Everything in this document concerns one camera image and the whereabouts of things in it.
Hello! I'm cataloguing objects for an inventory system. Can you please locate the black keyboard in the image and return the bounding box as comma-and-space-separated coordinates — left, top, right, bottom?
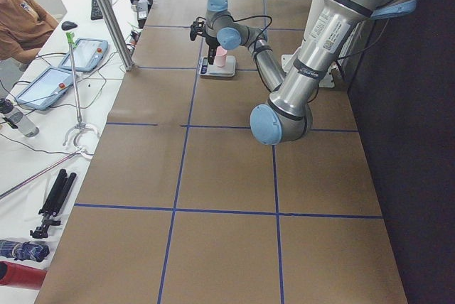
90, 0, 103, 21

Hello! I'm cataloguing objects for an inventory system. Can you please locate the reacher grabber tool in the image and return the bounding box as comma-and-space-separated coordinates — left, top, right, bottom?
63, 31, 100, 148

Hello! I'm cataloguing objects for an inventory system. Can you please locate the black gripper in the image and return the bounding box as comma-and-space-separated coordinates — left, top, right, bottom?
205, 36, 219, 64

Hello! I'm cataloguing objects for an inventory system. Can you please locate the black folded tripod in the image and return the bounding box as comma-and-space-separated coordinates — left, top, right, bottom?
30, 169, 77, 239

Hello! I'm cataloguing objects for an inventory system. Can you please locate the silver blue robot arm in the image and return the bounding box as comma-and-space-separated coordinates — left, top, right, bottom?
201, 0, 417, 145

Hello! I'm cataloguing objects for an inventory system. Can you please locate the teach pendant tablet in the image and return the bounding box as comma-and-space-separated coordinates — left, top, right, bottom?
16, 67, 73, 110
73, 38, 109, 72

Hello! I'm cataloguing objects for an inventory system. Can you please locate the near teach pendant tablet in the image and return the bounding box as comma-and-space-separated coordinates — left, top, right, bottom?
16, 67, 73, 110

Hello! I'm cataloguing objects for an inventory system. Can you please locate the red cylinder bottle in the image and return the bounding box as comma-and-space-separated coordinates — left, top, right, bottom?
1, 261, 47, 290

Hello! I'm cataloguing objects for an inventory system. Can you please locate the blue folded umbrella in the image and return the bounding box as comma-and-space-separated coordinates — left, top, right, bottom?
1, 239, 50, 262

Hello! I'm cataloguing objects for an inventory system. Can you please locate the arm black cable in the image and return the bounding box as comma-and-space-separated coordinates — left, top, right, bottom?
230, 15, 273, 81

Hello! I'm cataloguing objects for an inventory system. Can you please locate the black computer mouse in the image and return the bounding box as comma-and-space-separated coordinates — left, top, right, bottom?
60, 21, 77, 31

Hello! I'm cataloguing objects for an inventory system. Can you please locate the clear water bottle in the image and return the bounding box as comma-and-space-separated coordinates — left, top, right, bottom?
1, 98, 39, 137

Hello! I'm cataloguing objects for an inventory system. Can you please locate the white digital kitchen scale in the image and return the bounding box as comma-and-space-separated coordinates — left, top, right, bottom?
197, 55, 236, 78

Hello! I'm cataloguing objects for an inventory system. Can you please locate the far teach pendant tablet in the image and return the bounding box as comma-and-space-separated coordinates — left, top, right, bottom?
73, 38, 109, 72

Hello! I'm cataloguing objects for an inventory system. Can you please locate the pink plastic cup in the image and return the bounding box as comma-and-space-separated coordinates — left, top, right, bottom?
214, 45, 228, 67

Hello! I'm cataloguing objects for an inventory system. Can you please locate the aluminium frame post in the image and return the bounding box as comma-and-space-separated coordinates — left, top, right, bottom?
97, 0, 134, 71

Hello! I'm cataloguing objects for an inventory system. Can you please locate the person in brown shirt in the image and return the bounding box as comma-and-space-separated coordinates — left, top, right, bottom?
1, 0, 58, 64

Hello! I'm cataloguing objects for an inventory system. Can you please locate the grey power adapter box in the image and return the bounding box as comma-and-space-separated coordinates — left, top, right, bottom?
136, 0, 149, 21

